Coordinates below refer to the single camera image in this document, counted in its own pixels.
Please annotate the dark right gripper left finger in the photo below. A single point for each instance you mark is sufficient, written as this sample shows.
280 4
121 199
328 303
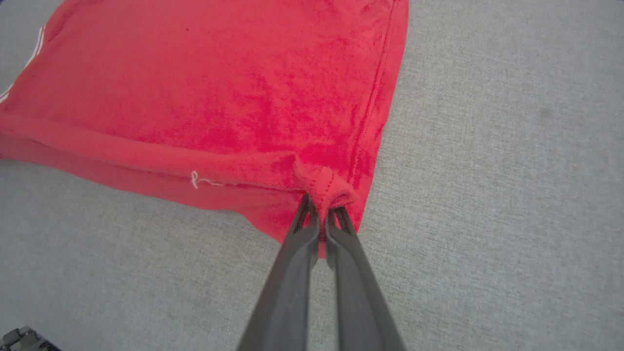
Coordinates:
287 292

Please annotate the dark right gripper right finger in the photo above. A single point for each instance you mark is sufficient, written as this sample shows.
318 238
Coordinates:
360 302

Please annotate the red and white garment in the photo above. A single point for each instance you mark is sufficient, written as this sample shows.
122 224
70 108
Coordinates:
219 97

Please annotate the dark grey robot base part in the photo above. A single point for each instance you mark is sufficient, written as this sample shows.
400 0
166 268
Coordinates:
24 340

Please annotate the grey fabric sofa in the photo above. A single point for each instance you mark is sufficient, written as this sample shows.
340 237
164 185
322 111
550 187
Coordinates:
487 195

